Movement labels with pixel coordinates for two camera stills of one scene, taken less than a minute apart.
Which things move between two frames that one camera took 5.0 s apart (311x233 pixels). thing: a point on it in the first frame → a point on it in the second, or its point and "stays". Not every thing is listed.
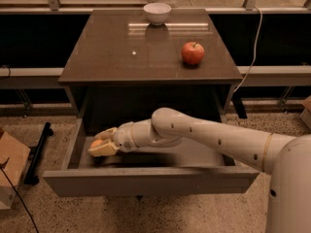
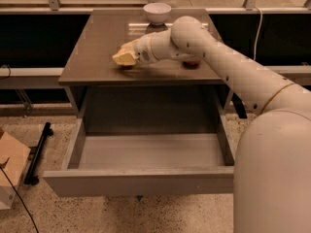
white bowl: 156,14 stays
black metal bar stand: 35,154 stays
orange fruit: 97,142 → 121,50
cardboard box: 14,158 stays
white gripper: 123,138 → 143,51
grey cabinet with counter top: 120,66 stays
